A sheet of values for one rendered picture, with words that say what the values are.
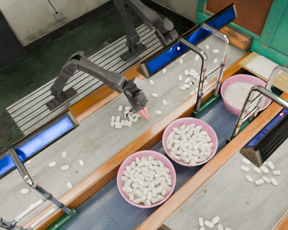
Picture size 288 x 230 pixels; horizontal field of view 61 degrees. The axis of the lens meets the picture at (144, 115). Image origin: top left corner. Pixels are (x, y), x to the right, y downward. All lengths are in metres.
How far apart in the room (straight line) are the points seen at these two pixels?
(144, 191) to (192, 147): 0.33
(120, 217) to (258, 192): 0.61
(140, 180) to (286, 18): 1.10
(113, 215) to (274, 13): 1.29
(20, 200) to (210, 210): 0.85
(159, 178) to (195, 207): 0.20
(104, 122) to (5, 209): 0.61
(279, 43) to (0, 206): 1.64
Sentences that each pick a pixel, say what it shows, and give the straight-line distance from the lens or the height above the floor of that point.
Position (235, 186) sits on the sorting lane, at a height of 0.74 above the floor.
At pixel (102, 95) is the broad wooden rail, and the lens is 1.44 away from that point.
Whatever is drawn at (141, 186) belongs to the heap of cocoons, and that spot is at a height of 0.74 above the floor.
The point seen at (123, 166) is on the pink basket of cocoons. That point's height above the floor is 0.75.
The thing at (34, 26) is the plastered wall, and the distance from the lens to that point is 3.20.
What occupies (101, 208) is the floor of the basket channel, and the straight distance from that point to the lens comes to 1.22.
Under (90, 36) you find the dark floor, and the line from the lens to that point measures 3.22.
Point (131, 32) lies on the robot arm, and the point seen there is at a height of 0.86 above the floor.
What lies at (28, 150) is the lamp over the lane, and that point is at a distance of 0.98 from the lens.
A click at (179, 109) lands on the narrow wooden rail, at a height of 0.76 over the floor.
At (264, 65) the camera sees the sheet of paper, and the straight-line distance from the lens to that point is 1.61.
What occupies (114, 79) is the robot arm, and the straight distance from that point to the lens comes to 1.22.
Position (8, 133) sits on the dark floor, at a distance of 2.58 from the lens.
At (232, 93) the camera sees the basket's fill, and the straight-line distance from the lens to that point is 1.47.
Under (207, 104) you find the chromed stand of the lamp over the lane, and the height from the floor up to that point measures 0.71.
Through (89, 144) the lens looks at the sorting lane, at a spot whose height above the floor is 0.74.
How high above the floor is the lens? 1.82
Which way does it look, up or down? 54 degrees down
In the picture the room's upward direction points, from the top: 8 degrees counter-clockwise
